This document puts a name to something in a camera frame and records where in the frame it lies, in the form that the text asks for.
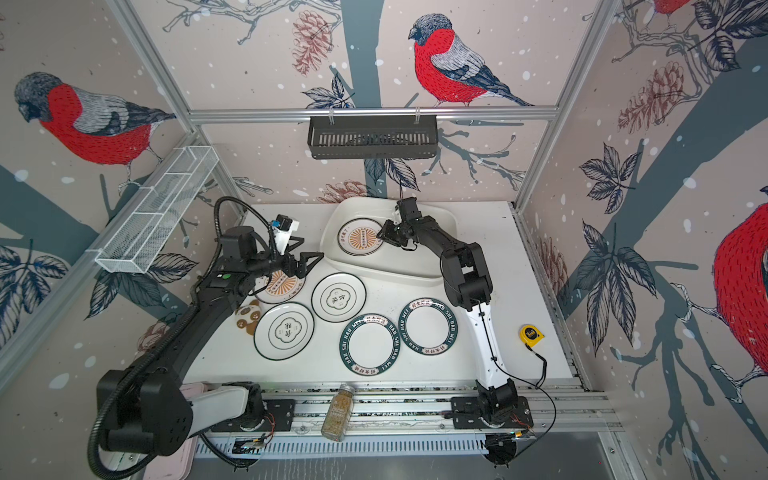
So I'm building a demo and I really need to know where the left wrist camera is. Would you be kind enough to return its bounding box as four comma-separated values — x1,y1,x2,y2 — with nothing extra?
271,214,300,254

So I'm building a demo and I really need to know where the white flower plate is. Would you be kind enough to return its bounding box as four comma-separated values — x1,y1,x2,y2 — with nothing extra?
311,272,367,323
253,302,316,361

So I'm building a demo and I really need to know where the white flower plate upper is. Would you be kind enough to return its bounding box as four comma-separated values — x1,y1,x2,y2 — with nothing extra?
311,272,367,323

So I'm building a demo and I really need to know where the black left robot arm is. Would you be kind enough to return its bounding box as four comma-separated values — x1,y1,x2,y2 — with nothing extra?
87,226,324,479

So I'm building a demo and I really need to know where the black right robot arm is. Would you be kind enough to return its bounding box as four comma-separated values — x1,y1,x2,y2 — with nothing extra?
377,197,519,427

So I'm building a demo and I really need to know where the black wall basket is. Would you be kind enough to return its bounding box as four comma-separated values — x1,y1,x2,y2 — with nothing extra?
307,115,439,160

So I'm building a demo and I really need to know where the yellow tape measure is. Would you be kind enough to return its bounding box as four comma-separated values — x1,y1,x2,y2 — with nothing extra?
519,324,545,349

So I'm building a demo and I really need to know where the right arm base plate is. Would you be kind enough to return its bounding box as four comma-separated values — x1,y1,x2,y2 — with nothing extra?
443,396,534,430

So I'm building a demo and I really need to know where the white wire mesh shelf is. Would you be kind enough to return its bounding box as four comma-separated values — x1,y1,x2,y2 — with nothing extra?
95,145,219,274

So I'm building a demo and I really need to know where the white plastic bin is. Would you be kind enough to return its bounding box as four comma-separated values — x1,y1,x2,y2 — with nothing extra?
320,197,442,286

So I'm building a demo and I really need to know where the spice jar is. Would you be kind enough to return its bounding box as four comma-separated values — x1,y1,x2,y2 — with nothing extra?
321,384,355,442

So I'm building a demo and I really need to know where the white flower plate lower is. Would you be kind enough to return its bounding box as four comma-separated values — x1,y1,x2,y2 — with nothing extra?
253,302,316,361

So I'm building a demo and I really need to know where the green rim plate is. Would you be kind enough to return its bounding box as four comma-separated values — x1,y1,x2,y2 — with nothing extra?
339,314,401,376
397,297,458,356

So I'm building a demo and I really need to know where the sunburst plate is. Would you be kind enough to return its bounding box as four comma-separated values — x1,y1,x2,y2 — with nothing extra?
255,271,305,304
337,218,383,256

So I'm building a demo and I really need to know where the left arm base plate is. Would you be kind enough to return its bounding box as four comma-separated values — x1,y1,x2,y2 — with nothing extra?
211,399,296,433

